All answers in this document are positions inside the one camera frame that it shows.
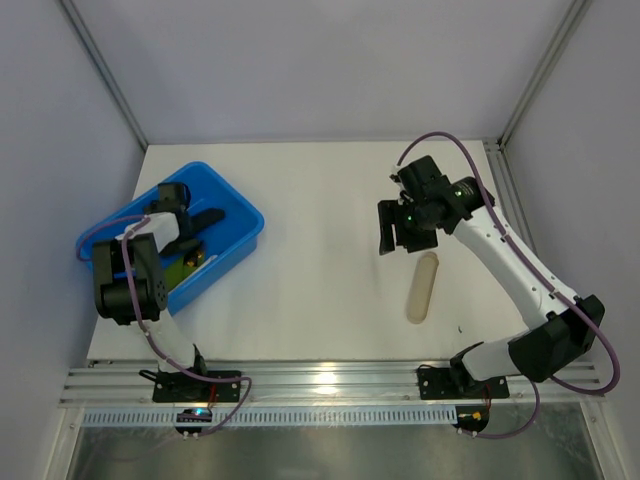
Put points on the slotted cable duct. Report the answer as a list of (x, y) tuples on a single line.
[(271, 416)]

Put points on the green packet in bin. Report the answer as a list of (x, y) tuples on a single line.
[(179, 270)]

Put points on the blue plastic bin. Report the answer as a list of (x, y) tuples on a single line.
[(227, 243)]

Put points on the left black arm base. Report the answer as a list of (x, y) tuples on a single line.
[(180, 388)]

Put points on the black paper napkin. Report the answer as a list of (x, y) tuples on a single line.
[(206, 218)]

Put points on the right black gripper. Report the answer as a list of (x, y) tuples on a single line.
[(400, 233)]

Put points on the aluminium rail frame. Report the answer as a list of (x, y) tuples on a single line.
[(107, 383)]

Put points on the frame post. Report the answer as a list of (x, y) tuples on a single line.
[(545, 66), (88, 43)]

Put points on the left frame post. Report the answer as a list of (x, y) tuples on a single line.
[(88, 43)]

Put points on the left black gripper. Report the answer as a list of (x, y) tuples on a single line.
[(185, 226)]

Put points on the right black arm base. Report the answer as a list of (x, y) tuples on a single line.
[(443, 383)]

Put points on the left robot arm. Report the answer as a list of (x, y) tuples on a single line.
[(129, 281)]

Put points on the right frame post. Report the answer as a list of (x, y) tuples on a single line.
[(545, 66)]

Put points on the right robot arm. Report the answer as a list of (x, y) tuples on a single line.
[(559, 322)]

